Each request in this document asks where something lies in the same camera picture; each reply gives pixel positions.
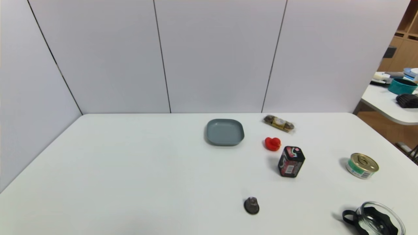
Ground white side table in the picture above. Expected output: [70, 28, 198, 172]
[360, 72, 418, 126]

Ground black ribbed object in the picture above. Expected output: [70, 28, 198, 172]
[396, 94, 418, 108]

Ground green label tin can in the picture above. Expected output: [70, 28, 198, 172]
[346, 153, 379, 179]

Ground wooden shelf cabinet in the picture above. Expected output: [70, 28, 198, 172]
[378, 0, 418, 73]

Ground glass cup with black sleeve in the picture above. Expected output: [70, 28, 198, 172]
[342, 201, 406, 235]

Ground red rubber duck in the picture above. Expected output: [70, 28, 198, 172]
[265, 137, 281, 151]

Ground black pink gum box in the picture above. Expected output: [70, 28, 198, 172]
[278, 146, 306, 178]

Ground teal bowl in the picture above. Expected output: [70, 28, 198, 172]
[388, 78, 418, 95]

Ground grey coffee capsule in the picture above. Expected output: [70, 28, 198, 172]
[244, 197, 260, 215]

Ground black chair legs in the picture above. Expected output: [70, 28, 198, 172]
[395, 142, 418, 164]

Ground gold wrapped chocolate pack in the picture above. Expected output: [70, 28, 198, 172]
[264, 115, 295, 133]

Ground grey-blue square dish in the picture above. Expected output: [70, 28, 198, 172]
[206, 119, 245, 146]

